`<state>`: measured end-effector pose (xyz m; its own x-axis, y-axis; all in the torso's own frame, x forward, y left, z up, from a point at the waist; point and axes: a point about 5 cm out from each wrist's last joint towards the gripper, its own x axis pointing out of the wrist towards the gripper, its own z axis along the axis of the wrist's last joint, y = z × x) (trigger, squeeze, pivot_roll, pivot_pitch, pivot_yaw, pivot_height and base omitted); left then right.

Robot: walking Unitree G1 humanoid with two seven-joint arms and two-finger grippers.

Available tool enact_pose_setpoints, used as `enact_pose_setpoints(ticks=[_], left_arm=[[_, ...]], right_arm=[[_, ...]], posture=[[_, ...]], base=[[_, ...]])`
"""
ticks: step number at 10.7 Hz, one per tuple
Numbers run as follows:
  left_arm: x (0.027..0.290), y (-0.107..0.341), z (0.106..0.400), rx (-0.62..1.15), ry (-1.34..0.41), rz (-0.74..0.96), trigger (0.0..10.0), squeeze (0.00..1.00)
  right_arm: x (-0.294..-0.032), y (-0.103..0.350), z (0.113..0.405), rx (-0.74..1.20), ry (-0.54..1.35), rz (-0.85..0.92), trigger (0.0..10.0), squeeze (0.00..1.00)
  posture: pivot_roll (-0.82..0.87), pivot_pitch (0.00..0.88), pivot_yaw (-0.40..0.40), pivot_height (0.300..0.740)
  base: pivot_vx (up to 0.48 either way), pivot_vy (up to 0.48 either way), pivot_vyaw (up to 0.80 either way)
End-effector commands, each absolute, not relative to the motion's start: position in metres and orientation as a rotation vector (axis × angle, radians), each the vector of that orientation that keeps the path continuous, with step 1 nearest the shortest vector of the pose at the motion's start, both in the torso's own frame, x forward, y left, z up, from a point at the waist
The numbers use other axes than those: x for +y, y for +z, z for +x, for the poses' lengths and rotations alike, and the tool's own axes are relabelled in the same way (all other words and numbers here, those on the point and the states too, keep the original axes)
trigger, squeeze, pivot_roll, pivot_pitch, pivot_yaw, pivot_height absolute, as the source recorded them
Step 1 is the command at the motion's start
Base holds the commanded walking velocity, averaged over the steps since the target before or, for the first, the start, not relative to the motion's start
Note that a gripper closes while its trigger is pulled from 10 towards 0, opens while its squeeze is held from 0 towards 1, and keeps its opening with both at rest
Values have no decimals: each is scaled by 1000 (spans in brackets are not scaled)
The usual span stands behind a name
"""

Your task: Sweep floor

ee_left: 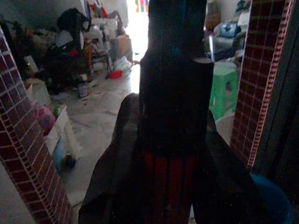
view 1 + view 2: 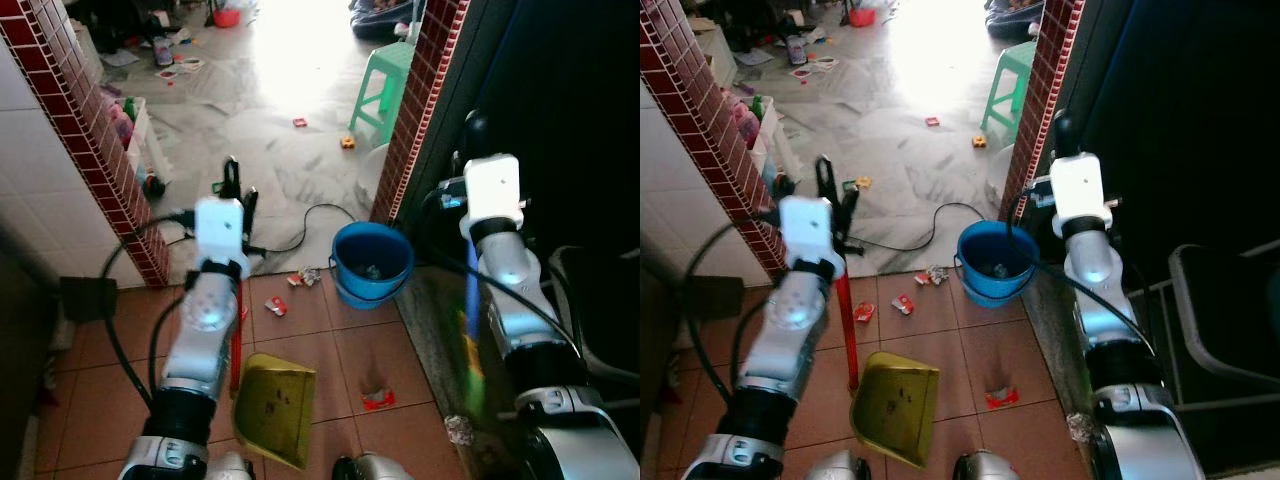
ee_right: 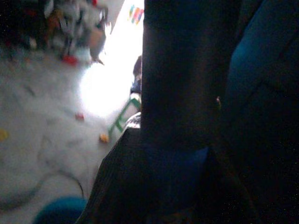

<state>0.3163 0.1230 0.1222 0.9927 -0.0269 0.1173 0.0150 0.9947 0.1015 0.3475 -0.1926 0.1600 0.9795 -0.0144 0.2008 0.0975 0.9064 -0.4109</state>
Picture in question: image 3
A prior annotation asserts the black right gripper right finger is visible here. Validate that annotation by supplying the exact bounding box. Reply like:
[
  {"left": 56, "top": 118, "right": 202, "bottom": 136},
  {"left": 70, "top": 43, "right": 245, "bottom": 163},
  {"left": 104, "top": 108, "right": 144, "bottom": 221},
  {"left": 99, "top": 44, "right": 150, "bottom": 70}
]
[{"left": 211, "top": 121, "right": 299, "bottom": 224}]

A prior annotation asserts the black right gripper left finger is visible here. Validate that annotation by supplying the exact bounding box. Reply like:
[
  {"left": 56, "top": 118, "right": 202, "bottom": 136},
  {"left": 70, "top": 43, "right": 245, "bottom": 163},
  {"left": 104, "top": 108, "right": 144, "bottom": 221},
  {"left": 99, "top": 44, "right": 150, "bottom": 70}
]
[{"left": 76, "top": 127, "right": 212, "bottom": 224}]

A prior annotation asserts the blue round object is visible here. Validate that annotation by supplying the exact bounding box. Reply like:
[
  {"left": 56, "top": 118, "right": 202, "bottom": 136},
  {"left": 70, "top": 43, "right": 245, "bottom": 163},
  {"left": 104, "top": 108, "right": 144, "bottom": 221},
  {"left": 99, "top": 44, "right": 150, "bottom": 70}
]
[{"left": 32, "top": 196, "right": 88, "bottom": 224}]

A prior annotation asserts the dark-haired person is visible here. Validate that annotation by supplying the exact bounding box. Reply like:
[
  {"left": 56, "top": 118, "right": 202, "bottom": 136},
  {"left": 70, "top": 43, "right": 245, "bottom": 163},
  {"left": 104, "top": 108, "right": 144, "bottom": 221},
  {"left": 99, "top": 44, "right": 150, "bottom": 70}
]
[{"left": 129, "top": 55, "right": 143, "bottom": 94}]

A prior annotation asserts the blue plastic dustpan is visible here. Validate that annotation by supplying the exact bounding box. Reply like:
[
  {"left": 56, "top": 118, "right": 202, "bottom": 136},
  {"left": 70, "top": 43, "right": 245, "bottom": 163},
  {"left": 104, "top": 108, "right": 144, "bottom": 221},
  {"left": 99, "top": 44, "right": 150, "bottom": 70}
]
[{"left": 224, "top": 0, "right": 299, "bottom": 122}]

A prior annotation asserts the red toy car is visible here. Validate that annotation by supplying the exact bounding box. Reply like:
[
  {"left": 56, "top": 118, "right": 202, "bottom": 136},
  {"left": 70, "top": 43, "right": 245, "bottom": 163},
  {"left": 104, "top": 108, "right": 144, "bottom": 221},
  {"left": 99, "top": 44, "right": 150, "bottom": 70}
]
[{"left": 61, "top": 55, "right": 79, "bottom": 65}]

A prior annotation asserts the colourful paper banner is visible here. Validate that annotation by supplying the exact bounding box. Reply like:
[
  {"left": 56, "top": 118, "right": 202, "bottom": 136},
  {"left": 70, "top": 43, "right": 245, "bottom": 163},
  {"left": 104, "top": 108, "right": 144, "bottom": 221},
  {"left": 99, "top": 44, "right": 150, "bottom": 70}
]
[{"left": 127, "top": 5, "right": 144, "bottom": 25}]

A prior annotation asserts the pile of mixed toys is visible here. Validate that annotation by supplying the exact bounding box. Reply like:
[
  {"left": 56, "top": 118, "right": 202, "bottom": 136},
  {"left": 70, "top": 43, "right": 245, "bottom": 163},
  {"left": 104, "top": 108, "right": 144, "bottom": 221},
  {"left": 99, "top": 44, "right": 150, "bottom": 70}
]
[{"left": 0, "top": 0, "right": 110, "bottom": 66}]

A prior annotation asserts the green frame chair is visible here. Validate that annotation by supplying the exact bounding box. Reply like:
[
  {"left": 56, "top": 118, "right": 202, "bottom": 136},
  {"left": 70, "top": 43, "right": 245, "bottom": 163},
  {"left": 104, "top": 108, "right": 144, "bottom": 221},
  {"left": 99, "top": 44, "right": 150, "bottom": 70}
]
[{"left": 107, "top": 97, "right": 142, "bottom": 137}]

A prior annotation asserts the grey cable on floor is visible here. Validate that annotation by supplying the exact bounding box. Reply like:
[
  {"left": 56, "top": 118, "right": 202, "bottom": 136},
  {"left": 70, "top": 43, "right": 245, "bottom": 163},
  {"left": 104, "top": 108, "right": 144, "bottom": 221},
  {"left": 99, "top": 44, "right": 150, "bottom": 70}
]
[{"left": 0, "top": 169, "right": 84, "bottom": 210}]

